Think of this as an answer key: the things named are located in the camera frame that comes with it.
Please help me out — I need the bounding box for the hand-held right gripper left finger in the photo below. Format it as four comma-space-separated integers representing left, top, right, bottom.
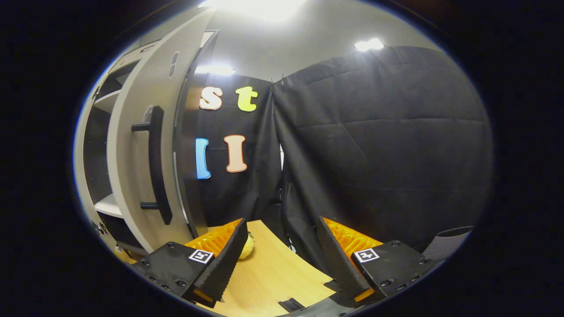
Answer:
132, 218, 249, 309

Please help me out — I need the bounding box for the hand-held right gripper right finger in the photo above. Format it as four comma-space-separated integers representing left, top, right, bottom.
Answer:
316, 216, 438, 308

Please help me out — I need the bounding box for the grey shoe cabinet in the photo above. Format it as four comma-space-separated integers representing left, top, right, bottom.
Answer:
73, 7, 221, 265

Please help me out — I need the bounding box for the grey shoe cabinet door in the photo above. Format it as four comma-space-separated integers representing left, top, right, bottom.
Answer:
107, 9, 216, 254

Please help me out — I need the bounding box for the yellow plush toy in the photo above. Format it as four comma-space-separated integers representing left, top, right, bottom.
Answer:
238, 232, 256, 260

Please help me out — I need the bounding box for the small black flat object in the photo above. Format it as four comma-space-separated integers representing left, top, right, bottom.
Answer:
278, 298, 305, 312

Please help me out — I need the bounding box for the mesh office chair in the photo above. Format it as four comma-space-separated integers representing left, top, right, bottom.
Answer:
423, 226, 474, 263

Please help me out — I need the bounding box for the black backdrop cloth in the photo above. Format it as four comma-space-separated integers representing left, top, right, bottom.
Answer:
189, 44, 494, 273

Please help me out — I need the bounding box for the large ceiling light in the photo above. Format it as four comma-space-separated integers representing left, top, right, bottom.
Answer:
198, 0, 309, 22

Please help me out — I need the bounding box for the black door handle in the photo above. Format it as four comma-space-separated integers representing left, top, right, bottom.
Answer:
131, 106, 173, 226

